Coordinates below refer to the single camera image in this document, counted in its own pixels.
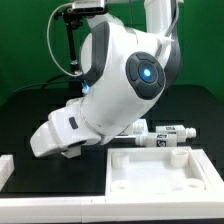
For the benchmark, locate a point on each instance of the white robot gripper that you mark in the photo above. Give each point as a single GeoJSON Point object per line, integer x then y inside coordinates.
{"type": "Point", "coordinates": [64, 130]}

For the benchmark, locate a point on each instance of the white square tabletop panel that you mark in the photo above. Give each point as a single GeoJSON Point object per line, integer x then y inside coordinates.
{"type": "Point", "coordinates": [172, 172]}

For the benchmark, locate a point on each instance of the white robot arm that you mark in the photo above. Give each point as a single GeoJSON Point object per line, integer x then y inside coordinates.
{"type": "Point", "coordinates": [126, 71]}

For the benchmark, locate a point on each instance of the white U-shaped obstacle fence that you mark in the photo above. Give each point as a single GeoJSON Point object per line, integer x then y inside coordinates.
{"type": "Point", "coordinates": [103, 209]}

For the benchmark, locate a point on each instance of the black camera stand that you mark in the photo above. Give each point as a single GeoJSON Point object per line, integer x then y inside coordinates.
{"type": "Point", "coordinates": [72, 23]}

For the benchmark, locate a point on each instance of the silver camera on stand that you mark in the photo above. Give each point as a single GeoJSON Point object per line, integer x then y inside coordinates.
{"type": "Point", "coordinates": [89, 6]}

